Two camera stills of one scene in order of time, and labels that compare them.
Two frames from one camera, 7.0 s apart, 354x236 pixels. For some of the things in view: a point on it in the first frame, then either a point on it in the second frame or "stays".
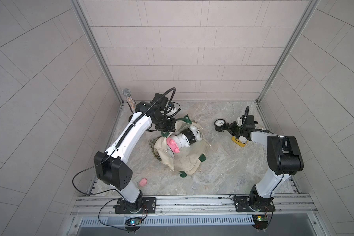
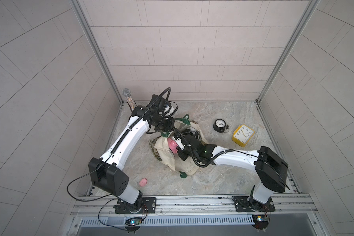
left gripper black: (169, 128) stays
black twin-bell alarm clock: (220, 125) stays
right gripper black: (231, 129) to (181, 155)
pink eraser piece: (143, 182) stays
